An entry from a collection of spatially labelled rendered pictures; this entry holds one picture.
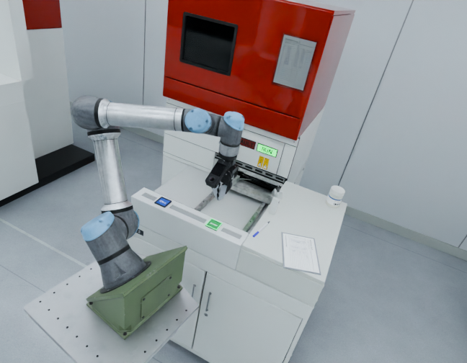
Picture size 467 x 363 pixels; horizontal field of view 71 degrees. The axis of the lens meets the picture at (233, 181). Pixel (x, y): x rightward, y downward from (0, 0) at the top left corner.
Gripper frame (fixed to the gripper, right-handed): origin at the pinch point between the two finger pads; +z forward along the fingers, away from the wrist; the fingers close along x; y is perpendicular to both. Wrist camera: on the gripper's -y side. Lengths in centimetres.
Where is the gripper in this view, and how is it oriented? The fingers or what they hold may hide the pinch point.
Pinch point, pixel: (218, 198)
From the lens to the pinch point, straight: 133.1
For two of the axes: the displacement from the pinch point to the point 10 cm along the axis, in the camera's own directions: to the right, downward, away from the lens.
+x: -8.9, -3.5, 2.8
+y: 4.2, -4.2, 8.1
